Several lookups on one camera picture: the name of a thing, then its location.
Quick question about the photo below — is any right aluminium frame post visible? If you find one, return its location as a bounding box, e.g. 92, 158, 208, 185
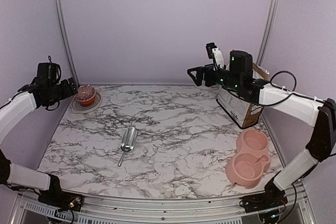
256, 0, 279, 66

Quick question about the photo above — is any beige ceramic plate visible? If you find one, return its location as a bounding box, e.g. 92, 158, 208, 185
71, 91, 103, 115

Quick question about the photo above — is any front aluminium frame rail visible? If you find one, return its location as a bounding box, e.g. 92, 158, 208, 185
8, 185, 316, 223

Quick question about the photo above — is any pink double pet bowl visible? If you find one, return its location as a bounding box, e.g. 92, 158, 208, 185
225, 129, 271, 189

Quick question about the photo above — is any brown white dog food bag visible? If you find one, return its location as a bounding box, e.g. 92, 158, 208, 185
216, 62, 270, 130

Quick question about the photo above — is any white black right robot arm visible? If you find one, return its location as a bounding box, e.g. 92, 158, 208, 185
187, 43, 335, 212

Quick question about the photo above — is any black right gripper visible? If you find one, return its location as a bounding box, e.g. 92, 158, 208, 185
187, 63, 242, 91

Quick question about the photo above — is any left aluminium frame post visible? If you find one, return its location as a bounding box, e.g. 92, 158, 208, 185
54, 0, 80, 86

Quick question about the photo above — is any red patterned ceramic bowl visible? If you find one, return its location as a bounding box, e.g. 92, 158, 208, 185
75, 85, 96, 106

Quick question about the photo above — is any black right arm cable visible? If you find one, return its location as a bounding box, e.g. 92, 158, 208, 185
220, 70, 324, 107

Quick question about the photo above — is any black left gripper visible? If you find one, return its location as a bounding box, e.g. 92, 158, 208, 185
45, 77, 77, 106

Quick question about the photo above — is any silver metal scoop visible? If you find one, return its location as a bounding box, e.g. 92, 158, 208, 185
118, 127, 138, 167

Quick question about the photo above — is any aluminium frame post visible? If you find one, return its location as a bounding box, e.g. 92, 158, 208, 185
54, 0, 80, 86
256, 0, 279, 66

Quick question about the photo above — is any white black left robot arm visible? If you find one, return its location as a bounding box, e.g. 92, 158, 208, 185
1, 60, 84, 211

